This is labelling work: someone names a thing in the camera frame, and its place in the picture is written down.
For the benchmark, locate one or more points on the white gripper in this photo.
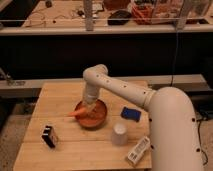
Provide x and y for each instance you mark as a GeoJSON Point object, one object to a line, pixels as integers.
{"type": "Point", "coordinates": [90, 96]}

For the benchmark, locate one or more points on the orange pepper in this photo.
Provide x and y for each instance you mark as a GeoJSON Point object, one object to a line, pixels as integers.
{"type": "Point", "coordinates": [81, 111]}

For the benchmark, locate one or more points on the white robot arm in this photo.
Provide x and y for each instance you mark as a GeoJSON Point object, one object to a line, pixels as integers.
{"type": "Point", "coordinates": [173, 129]}

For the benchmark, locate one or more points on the orange ceramic bowl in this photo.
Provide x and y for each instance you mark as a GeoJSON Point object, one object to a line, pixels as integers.
{"type": "Point", "coordinates": [95, 118]}

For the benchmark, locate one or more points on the blue sponge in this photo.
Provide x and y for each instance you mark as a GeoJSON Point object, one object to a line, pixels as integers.
{"type": "Point", "coordinates": [131, 114]}

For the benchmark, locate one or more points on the white plastic cup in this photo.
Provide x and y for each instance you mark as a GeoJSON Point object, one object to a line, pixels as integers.
{"type": "Point", "coordinates": [119, 134]}

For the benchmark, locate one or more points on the black small box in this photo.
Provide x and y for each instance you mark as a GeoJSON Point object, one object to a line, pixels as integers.
{"type": "Point", "coordinates": [49, 136]}

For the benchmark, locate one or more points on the wooden cutting board table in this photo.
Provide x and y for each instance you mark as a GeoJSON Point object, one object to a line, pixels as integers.
{"type": "Point", "coordinates": [77, 149]}

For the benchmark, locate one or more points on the white rectangular box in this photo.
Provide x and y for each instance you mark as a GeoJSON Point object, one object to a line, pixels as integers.
{"type": "Point", "coordinates": [138, 151]}

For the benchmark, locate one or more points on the black object on bench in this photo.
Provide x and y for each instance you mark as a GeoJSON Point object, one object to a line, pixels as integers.
{"type": "Point", "coordinates": [119, 17]}

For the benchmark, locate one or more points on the metal clamp left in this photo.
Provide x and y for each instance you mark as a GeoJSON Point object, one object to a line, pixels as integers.
{"type": "Point", "coordinates": [9, 80]}

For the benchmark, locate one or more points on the metal frame post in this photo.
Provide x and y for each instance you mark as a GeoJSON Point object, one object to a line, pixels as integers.
{"type": "Point", "coordinates": [88, 15]}

